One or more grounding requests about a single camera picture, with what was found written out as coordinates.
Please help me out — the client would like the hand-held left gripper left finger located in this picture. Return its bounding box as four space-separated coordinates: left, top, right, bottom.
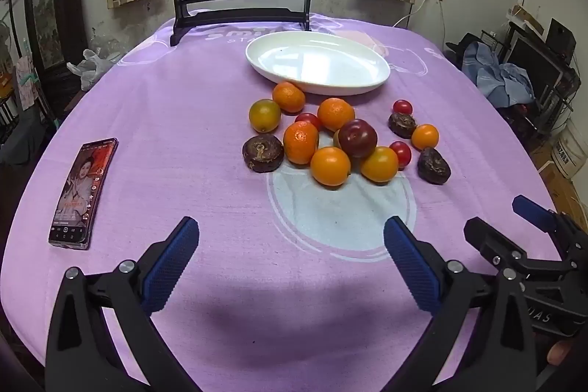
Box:
44 216 203 392

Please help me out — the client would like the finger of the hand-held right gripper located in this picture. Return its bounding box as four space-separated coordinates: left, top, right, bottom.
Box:
512 194 588 264
464 216 577 280

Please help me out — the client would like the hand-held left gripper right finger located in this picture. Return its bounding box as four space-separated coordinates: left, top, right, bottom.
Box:
383 216 538 392

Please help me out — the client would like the dark brown water chestnut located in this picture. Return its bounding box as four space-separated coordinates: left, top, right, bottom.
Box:
388 112 418 140
242 134 284 173
417 147 452 185

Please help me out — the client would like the smooth orange kumquat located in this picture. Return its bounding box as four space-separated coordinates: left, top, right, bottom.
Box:
310 147 352 187
360 146 399 183
411 124 440 151

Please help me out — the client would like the dark red plum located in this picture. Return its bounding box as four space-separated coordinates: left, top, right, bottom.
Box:
338 119 379 159

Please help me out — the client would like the orange mandarin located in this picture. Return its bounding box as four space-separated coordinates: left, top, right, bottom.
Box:
317 97 356 132
272 82 306 114
283 121 320 165

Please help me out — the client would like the yellow green kumquat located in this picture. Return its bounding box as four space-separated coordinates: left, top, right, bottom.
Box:
249 98 282 133

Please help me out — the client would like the white oval plate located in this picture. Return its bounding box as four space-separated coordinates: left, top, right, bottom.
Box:
245 30 391 96

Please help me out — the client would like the person's right hand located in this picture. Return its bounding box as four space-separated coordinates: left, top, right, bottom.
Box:
546 339 577 367

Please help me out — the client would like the white bucket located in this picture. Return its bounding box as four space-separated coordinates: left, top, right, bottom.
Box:
551 126 586 179

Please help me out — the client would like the smartphone with lit screen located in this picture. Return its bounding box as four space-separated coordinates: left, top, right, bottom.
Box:
48 138 119 250

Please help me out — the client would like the blue cloth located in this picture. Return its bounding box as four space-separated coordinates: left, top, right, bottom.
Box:
462 42 536 105

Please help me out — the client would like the purple printed tablecloth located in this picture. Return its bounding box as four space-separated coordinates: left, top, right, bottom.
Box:
0 8 570 392

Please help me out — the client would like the black monitor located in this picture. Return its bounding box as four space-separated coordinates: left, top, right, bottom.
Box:
503 36 568 99

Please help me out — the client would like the black speaker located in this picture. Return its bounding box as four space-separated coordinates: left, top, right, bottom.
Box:
546 19 577 57

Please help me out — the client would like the black chair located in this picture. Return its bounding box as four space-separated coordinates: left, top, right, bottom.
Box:
445 33 481 57

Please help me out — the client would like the white plastic bag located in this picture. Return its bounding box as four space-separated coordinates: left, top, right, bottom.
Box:
67 47 122 92

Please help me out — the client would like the dark wooden cabinet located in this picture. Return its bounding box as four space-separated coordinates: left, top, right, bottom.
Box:
25 0 88 71

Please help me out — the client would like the white cable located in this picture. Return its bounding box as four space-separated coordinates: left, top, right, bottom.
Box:
390 0 433 28

